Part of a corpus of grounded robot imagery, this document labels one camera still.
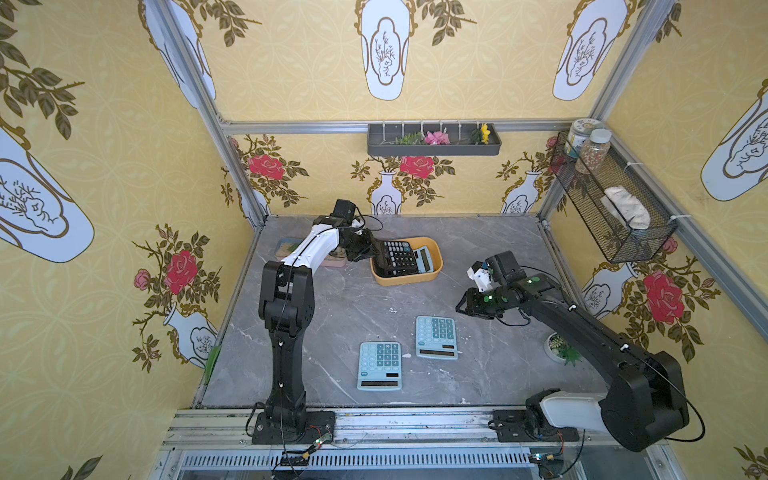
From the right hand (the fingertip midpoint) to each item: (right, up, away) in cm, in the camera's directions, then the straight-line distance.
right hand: (464, 304), depth 83 cm
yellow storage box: (-11, +17, +24) cm, 31 cm away
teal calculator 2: (-7, -11, +4) cm, 14 cm away
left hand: (-27, +15, +15) cm, 34 cm away
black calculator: (-19, +12, +15) cm, 27 cm away
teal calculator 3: (-24, -17, -2) cm, 29 cm away
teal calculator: (-9, +11, +20) cm, 25 cm away
